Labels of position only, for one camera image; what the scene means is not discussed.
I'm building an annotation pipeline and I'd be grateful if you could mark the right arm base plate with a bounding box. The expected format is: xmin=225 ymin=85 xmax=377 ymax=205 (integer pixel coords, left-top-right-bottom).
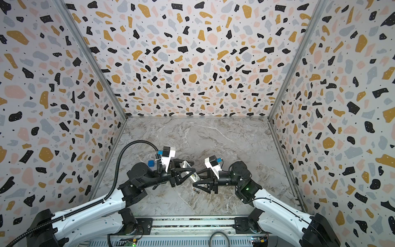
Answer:
xmin=232 ymin=217 xmax=266 ymax=234

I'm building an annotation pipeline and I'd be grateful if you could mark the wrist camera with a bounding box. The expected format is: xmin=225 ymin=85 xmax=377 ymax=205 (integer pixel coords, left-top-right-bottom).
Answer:
xmin=158 ymin=146 xmax=175 ymax=172
xmin=205 ymin=155 xmax=223 ymax=179

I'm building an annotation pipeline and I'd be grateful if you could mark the white remote control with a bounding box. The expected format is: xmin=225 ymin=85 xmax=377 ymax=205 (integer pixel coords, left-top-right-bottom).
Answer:
xmin=181 ymin=161 xmax=199 ymax=183

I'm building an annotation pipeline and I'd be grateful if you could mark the perforated metal cover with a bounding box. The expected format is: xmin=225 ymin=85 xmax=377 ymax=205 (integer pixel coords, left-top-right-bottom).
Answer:
xmin=89 ymin=237 xmax=254 ymax=247

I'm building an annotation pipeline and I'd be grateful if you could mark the blue cube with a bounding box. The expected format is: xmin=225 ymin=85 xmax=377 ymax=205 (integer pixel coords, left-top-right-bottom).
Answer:
xmin=148 ymin=160 xmax=155 ymax=167

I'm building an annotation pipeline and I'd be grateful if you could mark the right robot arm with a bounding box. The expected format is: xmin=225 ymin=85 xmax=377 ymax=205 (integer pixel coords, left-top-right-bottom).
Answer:
xmin=193 ymin=161 xmax=340 ymax=247

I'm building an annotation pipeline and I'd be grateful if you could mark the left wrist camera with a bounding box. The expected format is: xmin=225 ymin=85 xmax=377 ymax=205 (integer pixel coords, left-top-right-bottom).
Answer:
xmin=158 ymin=146 xmax=175 ymax=172

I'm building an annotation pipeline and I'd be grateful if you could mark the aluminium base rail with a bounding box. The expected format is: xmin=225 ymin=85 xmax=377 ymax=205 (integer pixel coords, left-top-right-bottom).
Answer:
xmin=86 ymin=215 xmax=309 ymax=240

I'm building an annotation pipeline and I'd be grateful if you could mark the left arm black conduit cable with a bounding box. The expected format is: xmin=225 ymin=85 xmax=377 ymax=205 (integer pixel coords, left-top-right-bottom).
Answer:
xmin=4 ymin=139 xmax=159 ymax=247

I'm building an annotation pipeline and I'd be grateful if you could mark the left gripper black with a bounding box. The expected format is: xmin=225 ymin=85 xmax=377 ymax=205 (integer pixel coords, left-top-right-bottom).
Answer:
xmin=142 ymin=159 xmax=194 ymax=190

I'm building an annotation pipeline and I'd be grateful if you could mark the grey cable loop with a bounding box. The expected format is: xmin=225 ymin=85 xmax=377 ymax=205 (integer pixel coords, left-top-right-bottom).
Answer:
xmin=208 ymin=231 xmax=231 ymax=247

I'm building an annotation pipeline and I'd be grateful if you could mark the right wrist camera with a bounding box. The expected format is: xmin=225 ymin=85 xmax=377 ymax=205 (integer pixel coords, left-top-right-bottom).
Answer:
xmin=205 ymin=155 xmax=223 ymax=179

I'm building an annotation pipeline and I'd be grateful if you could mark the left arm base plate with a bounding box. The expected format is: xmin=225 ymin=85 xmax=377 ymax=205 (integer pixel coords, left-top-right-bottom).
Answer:
xmin=123 ymin=218 xmax=153 ymax=236

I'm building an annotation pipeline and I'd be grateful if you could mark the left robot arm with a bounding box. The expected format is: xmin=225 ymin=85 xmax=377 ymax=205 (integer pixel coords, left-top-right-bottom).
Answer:
xmin=9 ymin=159 xmax=195 ymax=247

